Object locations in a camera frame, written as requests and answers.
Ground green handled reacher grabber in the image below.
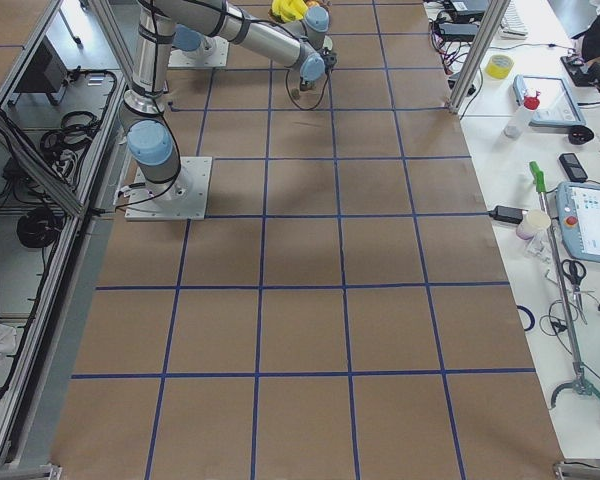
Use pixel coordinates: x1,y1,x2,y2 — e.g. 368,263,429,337
528,160,600,436

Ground far blue teach pendant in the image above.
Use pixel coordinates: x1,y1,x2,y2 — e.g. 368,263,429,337
512,74,586,128

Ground aluminium frame post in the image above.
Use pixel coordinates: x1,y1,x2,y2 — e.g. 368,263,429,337
447,0,510,114

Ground white paper cup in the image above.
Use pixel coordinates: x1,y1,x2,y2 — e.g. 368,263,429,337
516,210,551,240

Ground black power adapter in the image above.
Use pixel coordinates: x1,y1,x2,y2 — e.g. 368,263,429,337
488,205,524,225

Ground yellow banana bunch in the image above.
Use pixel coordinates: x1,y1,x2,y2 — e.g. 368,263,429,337
270,0,309,23

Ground black handled scissors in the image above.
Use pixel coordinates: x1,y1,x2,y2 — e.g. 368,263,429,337
561,259,587,324

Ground yellow tape roll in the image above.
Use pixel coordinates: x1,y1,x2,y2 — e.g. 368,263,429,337
484,54,514,80

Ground black remote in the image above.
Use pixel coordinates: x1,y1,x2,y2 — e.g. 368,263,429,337
558,153,588,183

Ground black working gripper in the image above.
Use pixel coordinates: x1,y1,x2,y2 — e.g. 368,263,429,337
321,48,337,70

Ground blue teach pendant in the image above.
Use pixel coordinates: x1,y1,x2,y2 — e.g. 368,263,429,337
555,182,600,263
512,74,586,128

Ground near blue teach pendant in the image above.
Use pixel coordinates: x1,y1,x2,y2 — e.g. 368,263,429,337
555,182,600,263

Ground red capped squeeze bottle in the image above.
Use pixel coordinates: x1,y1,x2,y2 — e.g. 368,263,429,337
503,91,540,139

